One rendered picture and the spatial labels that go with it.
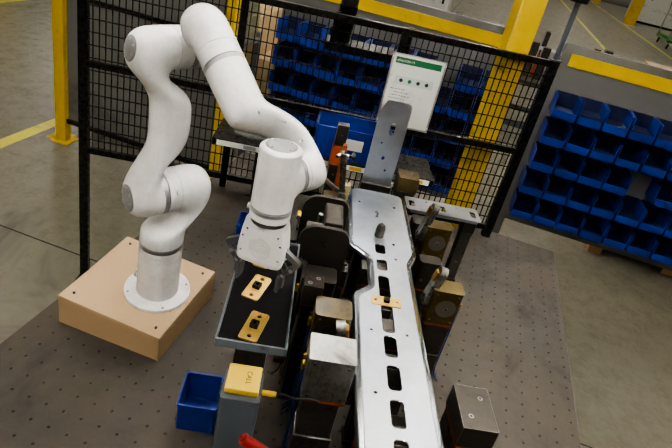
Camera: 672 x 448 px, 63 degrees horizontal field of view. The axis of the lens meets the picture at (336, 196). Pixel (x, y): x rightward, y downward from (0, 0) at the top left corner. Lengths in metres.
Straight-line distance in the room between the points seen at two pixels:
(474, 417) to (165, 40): 1.06
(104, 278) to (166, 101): 0.66
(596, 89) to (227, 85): 2.73
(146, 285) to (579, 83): 2.68
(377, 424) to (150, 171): 0.79
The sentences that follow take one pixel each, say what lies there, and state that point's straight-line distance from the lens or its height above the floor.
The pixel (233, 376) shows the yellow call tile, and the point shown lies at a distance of 1.04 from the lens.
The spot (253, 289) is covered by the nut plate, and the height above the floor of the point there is 1.16.
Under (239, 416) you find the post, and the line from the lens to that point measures 1.06.
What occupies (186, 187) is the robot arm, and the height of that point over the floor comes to 1.19.
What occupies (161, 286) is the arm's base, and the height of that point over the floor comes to 0.87.
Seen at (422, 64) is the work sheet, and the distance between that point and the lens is 2.30.
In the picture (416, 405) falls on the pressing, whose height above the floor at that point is 1.00.
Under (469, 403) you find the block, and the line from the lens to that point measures 1.32.
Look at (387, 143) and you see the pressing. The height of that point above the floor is 1.17.
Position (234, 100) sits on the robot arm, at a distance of 1.09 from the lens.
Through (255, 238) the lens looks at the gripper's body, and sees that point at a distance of 1.12.
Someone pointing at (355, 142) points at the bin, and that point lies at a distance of 2.18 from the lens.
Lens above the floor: 1.92
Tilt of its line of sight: 28 degrees down
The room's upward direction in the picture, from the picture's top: 14 degrees clockwise
